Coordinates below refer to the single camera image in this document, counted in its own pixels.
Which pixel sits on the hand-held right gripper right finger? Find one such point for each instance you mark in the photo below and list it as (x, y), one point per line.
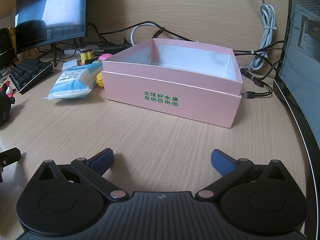
(221, 162)

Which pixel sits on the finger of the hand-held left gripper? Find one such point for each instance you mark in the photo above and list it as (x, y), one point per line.
(11, 155)

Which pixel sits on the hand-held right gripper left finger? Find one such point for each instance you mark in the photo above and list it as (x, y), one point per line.
(102, 160)

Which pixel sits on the black plush toy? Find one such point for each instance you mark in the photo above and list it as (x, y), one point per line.
(5, 107)

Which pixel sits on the yellow corn toy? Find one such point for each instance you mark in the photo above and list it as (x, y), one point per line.
(100, 80)

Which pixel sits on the blue white tissue pack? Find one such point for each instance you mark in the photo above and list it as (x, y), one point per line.
(72, 80)

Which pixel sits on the pink cardboard box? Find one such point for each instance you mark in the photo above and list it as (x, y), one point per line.
(162, 90)

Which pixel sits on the small white box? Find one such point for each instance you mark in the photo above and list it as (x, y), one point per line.
(70, 65)

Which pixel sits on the pink pig toy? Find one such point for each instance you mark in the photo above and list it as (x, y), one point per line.
(107, 56)

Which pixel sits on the yellow pink toy jar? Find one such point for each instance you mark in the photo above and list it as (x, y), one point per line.
(87, 55)

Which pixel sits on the wooden desktop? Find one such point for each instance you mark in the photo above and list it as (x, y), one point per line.
(125, 135)

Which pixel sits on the black keyboard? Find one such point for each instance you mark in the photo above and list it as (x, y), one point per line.
(30, 75)

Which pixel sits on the black power adapter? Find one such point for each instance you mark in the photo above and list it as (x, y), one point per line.
(113, 48)

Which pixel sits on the white power strip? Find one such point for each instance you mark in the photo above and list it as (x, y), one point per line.
(70, 52)

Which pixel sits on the right curved monitor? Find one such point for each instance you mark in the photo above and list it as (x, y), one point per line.
(300, 67)

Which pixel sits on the black computer monitor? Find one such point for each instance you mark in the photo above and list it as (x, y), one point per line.
(50, 5)

